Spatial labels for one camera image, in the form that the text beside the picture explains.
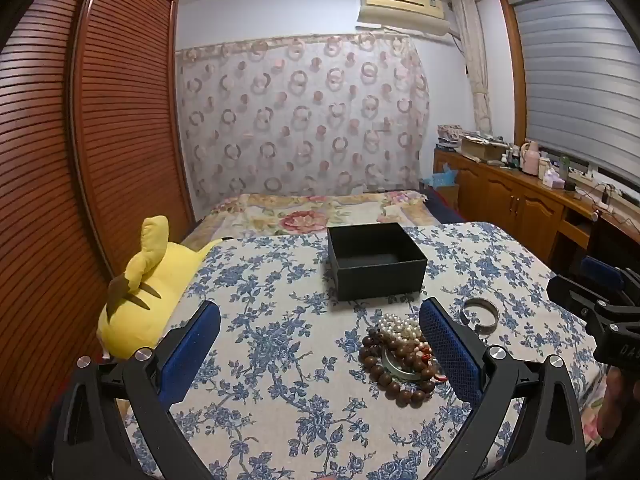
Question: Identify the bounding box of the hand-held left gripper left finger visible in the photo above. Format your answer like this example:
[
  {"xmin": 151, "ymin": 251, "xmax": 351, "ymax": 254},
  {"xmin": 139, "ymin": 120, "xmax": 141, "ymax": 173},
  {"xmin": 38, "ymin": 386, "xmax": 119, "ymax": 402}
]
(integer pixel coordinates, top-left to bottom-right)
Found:
[{"xmin": 50, "ymin": 301, "xmax": 222, "ymax": 480}]

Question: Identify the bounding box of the cream air conditioner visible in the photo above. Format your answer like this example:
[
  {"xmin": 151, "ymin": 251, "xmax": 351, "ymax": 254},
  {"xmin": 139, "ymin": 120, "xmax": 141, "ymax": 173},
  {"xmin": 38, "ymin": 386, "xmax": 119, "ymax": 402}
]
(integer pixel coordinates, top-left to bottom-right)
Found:
[{"xmin": 356, "ymin": 0, "xmax": 448, "ymax": 37}]

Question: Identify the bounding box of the silver bangle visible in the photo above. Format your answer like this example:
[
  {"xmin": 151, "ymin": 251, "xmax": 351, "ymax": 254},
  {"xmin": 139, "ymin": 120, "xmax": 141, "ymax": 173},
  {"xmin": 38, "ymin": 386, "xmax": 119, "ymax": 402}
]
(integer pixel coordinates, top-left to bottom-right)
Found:
[{"xmin": 459, "ymin": 297, "xmax": 500, "ymax": 335}]

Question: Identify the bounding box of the pink kettle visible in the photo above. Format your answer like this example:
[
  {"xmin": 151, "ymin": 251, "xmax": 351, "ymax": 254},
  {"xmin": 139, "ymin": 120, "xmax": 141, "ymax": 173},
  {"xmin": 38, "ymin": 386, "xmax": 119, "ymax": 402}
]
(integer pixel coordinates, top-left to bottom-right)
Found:
[{"xmin": 520, "ymin": 140, "xmax": 542, "ymax": 176}]

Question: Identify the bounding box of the pale green jade bangle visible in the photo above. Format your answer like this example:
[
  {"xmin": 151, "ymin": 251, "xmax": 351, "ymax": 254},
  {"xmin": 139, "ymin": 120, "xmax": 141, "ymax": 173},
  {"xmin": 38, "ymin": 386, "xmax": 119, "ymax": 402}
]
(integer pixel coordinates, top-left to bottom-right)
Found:
[{"xmin": 381, "ymin": 347, "xmax": 427, "ymax": 380}]

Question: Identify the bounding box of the yellow plush toy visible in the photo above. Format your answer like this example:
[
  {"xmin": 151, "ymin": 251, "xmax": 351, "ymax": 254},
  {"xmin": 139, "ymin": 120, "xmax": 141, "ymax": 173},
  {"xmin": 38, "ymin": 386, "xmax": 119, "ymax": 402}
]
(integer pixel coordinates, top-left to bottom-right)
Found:
[{"xmin": 97, "ymin": 215, "xmax": 224, "ymax": 361}]

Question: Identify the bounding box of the person's right hand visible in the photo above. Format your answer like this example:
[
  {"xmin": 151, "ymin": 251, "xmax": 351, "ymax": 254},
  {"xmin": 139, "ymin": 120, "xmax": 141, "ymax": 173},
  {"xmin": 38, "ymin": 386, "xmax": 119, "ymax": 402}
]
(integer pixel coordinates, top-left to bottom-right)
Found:
[{"xmin": 597, "ymin": 366, "xmax": 640, "ymax": 442}]

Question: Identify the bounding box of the black box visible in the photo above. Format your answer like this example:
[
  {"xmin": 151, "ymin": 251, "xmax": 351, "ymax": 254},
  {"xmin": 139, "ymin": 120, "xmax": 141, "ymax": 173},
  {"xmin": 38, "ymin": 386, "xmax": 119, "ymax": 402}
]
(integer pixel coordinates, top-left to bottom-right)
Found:
[{"xmin": 326, "ymin": 222, "xmax": 427, "ymax": 303}]

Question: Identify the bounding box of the blue floral cloth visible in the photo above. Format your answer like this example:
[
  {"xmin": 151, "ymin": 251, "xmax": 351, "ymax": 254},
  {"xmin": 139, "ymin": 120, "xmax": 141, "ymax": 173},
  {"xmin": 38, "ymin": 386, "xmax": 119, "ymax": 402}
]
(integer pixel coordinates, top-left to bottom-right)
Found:
[{"xmin": 120, "ymin": 222, "xmax": 608, "ymax": 480}]

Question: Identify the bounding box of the grey window blind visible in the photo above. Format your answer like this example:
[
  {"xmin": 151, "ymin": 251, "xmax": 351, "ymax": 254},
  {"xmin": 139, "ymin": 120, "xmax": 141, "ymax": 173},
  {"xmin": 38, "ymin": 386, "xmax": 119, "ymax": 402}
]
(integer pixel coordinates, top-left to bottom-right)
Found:
[{"xmin": 510, "ymin": 0, "xmax": 640, "ymax": 188}]

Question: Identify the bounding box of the cream tied curtain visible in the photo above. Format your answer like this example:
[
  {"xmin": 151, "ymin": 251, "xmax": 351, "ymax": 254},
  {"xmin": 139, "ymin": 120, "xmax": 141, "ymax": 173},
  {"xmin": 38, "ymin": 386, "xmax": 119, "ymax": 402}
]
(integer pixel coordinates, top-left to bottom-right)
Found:
[{"xmin": 450, "ymin": 0, "xmax": 493, "ymax": 136}]

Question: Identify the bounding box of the brown louvered wardrobe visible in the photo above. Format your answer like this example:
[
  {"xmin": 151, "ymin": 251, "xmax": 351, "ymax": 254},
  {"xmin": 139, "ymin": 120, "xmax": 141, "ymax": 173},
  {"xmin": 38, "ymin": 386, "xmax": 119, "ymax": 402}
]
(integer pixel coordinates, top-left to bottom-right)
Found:
[{"xmin": 0, "ymin": 0, "xmax": 196, "ymax": 461}]

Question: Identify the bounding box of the brown wooden bead bracelet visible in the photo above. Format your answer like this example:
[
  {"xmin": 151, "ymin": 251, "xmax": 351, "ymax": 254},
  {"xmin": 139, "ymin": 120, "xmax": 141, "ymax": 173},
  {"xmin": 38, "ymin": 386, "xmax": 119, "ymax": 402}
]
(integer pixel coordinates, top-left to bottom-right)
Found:
[{"xmin": 358, "ymin": 327, "xmax": 450, "ymax": 395}]

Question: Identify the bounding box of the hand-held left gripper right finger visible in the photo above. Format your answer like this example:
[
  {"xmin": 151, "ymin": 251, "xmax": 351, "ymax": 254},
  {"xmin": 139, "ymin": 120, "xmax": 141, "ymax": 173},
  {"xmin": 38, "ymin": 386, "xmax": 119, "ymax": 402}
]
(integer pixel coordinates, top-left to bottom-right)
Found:
[{"xmin": 419, "ymin": 297, "xmax": 587, "ymax": 480}]

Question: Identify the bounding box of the folded floral cloth pile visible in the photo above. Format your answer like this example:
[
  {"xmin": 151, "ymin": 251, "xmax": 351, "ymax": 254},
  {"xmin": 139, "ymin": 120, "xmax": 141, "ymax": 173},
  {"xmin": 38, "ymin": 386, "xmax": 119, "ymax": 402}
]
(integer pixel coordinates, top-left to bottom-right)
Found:
[{"xmin": 437, "ymin": 123, "xmax": 464, "ymax": 149}]

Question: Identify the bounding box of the wooden cabinet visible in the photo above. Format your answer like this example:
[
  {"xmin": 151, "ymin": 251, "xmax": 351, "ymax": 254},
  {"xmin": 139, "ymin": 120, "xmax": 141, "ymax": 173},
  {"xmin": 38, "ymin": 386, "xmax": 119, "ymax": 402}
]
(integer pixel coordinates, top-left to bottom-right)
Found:
[{"xmin": 432, "ymin": 147, "xmax": 640, "ymax": 273}]

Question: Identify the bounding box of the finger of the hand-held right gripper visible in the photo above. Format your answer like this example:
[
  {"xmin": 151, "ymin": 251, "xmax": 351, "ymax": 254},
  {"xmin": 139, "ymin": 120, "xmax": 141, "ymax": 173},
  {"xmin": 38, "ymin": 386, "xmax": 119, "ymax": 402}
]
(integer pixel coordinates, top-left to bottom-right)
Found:
[
  {"xmin": 580, "ymin": 256, "xmax": 640, "ymax": 306},
  {"xmin": 546, "ymin": 274, "xmax": 610, "ymax": 318}
]

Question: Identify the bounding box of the ring patterned sheer curtain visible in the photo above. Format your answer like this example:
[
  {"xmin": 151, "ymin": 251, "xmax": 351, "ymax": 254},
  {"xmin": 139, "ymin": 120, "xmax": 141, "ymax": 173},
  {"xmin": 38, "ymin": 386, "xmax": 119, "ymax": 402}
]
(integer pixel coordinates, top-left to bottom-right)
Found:
[{"xmin": 175, "ymin": 30, "xmax": 431, "ymax": 211}]

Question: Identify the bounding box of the blue tissue pack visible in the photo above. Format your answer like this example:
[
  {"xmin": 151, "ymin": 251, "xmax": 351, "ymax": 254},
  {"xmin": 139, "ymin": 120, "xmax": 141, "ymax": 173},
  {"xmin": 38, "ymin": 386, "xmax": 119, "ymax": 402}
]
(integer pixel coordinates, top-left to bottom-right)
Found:
[{"xmin": 421, "ymin": 168, "xmax": 457, "ymax": 189}]

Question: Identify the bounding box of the pink floral bedspread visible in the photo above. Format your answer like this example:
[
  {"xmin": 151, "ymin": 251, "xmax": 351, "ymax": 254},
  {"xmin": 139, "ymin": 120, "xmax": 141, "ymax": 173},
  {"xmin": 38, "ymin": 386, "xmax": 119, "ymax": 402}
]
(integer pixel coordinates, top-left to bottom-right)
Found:
[{"xmin": 180, "ymin": 190, "xmax": 442, "ymax": 252}]

